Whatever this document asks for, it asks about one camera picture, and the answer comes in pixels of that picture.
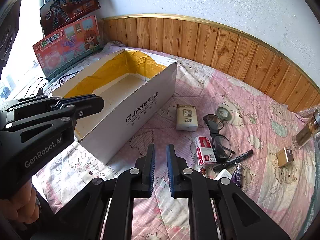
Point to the black charger plug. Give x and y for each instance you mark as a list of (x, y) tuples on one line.
[(40, 92)]

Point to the dark robot toy box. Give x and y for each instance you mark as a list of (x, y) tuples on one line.
[(67, 7)]

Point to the purple silver toy figure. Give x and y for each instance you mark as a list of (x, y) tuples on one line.
[(237, 177)]

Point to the black marker pen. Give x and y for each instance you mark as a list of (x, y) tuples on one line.
[(233, 160)]

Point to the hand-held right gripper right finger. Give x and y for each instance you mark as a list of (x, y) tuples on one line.
[(170, 170)]

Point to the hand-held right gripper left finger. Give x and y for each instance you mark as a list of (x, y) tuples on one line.
[(151, 165)]

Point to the white cardboard box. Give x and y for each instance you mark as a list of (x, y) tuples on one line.
[(140, 120)]

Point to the beige tissue pack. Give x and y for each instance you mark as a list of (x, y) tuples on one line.
[(187, 118)]

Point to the black framed glasses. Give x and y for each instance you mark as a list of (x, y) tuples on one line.
[(211, 120)]

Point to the pink printed blanket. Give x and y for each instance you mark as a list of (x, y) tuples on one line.
[(250, 192)]

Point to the gold small box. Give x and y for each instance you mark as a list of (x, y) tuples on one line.
[(285, 157)]

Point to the red staples box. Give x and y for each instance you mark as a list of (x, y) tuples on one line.
[(203, 150)]

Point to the glass bottle with amber liquid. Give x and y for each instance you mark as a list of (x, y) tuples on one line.
[(306, 133)]

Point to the person's left hand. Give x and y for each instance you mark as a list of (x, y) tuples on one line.
[(20, 207)]

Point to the pink toy washing machine box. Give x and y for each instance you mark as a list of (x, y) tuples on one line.
[(65, 47)]

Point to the clear tape roll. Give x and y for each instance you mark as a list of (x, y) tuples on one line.
[(226, 117)]

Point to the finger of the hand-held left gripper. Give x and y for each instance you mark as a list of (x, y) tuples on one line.
[(72, 99), (90, 105)]

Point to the bubble wrap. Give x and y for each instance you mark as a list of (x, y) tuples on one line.
[(308, 111)]

